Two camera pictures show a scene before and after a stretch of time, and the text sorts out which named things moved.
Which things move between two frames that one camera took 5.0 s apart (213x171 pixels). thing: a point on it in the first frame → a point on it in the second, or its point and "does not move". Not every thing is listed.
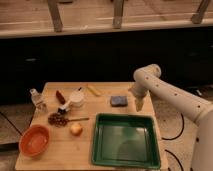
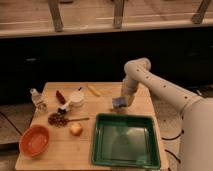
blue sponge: x=118 y=101 does not move
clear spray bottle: x=38 y=101 does not move
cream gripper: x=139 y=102 → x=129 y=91
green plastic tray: x=125 y=141 does not move
